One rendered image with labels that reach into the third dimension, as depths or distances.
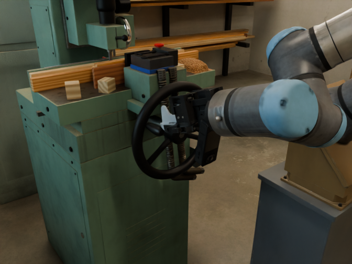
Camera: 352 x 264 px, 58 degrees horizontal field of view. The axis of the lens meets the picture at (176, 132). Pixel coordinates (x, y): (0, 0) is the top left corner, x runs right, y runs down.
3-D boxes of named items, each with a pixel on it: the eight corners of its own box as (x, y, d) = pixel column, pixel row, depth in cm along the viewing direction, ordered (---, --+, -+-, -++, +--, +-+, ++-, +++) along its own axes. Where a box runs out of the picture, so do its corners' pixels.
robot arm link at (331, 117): (338, 85, 63) (303, 68, 55) (359, 140, 58) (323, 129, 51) (297, 106, 69) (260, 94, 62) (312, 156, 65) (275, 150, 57)
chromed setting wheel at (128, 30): (127, 52, 118) (125, 17, 113) (110, 47, 127) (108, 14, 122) (134, 51, 120) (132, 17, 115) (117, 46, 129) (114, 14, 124)
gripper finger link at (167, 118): (157, 105, 78) (180, 101, 71) (163, 128, 79) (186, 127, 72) (147, 108, 77) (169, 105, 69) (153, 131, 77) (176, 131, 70)
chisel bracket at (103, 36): (108, 55, 101) (105, 26, 97) (87, 48, 110) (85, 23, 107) (128, 52, 105) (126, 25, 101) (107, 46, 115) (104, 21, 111)
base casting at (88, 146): (78, 164, 93) (74, 136, 89) (18, 110, 133) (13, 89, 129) (191, 124, 119) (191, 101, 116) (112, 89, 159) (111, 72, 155)
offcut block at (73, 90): (80, 94, 92) (78, 80, 90) (81, 98, 89) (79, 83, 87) (66, 96, 91) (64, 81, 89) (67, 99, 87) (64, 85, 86)
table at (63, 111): (74, 139, 79) (70, 117, 76) (32, 106, 100) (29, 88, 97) (234, 91, 114) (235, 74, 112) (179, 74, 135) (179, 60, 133)
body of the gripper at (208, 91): (191, 90, 73) (230, 84, 63) (199, 127, 74) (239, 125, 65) (165, 98, 68) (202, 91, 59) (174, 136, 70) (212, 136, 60)
